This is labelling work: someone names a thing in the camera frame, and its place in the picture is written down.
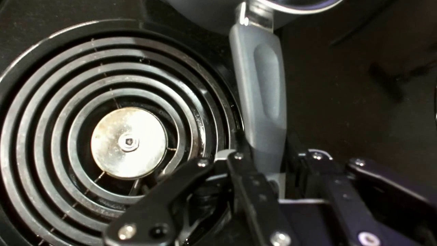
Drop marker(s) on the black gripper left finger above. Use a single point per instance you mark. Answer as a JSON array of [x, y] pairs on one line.
[[254, 206]]

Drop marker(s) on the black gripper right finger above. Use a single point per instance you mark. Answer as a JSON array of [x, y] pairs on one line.
[[346, 206]]

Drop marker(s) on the black electric stove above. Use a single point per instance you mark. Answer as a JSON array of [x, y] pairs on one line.
[[364, 114]]

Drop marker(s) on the small coil burner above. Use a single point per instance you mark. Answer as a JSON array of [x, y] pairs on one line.
[[127, 144]]

